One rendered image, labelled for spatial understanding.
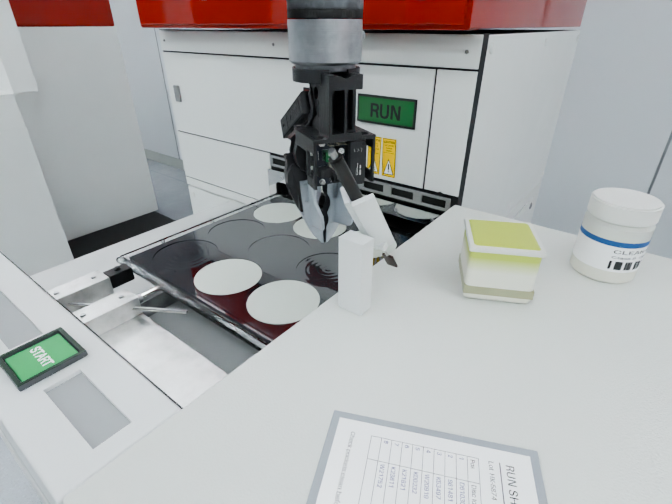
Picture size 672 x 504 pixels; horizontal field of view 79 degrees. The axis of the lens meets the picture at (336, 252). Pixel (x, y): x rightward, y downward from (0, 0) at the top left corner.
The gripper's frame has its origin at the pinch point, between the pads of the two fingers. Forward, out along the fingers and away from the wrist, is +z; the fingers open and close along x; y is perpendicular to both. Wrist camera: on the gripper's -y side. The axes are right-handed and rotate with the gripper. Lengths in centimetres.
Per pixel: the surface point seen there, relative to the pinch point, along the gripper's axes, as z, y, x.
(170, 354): 11.2, 3.1, -21.3
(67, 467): 3.2, 21.6, -27.9
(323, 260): 9.3, -7.3, 3.1
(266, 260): 9.3, -11.0, -5.3
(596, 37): -19, -83, 154
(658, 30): -22, -66, 163
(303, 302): 9.1, 2.3, -3.8
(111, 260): 17, -37, -31
